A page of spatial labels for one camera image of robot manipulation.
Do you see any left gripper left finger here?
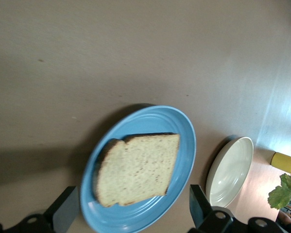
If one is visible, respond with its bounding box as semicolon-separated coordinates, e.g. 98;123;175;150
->
0;186;80;233

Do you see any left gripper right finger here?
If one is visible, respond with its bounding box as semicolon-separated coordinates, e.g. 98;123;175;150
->
189;184;283;233

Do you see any yellow mustard squeeze bottle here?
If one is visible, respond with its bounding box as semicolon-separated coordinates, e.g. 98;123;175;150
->
269;151;291;170

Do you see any green lettuce leaf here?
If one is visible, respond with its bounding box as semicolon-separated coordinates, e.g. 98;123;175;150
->
267;173;291;211

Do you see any toasted white bread slice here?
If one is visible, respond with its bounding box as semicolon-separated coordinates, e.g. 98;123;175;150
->
94;133;181;208

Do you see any beige plate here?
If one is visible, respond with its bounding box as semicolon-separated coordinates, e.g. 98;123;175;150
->
205;136;255;208

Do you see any blue plate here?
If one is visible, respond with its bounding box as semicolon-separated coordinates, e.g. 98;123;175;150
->
80;105;197;233

